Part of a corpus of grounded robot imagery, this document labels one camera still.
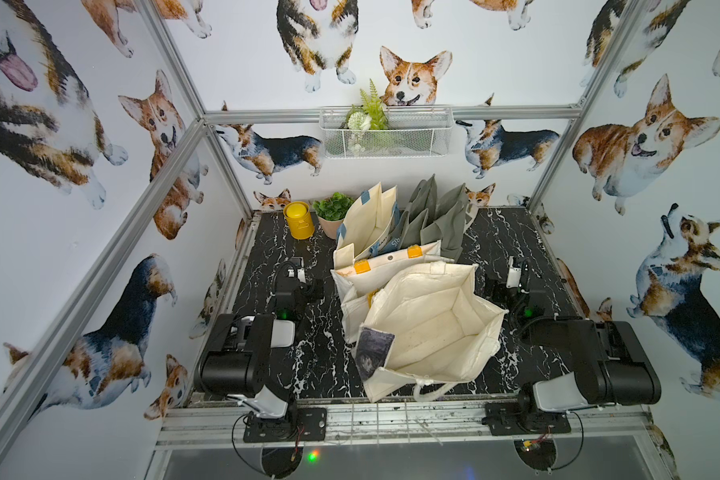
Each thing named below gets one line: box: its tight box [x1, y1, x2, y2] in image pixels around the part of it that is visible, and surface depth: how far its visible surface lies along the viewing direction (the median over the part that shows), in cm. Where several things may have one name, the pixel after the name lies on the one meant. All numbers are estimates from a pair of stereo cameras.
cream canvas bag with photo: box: [355, 261, 509, 402], surface depth 78 cm
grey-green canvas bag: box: [400, 173, 469, 263], surface depth 90 cm
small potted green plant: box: [312, 192, 355, 240], surface depth 106 cm
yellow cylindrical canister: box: [283, 201, 315, 241], surface depth 109 cm
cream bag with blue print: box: [333, 182, 401, 269], surface depth 96 cm
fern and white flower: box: [348, 79, 388, 155], surface depth 85 cm
